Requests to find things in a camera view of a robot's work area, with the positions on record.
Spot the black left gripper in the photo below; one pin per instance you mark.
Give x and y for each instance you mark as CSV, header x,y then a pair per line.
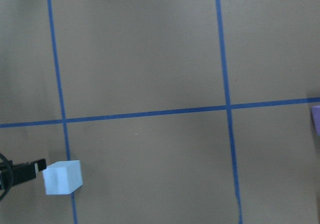
x,y
21,172

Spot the light blue foam block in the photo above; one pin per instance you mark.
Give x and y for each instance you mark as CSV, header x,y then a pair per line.
x,y
62,177

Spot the purple foam block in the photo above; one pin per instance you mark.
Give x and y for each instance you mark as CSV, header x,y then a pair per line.
x,y
315,114

